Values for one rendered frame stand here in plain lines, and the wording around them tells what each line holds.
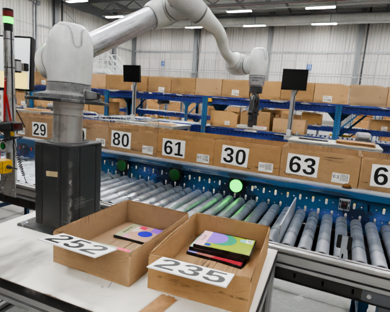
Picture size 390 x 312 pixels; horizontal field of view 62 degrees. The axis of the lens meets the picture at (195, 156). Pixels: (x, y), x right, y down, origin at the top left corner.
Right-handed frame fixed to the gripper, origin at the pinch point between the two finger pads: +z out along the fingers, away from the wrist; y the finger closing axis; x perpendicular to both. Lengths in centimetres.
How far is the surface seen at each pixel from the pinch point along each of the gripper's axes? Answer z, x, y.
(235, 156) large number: 20.2, -5.7, 8.0
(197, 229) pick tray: 39, 4, 79
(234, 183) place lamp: 34.2, -2.3, 15.5
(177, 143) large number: 17.2, -43.3, 8.1
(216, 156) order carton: 22.2, -17.5, 7.7
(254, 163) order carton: 22.9, 5.5, 7.8
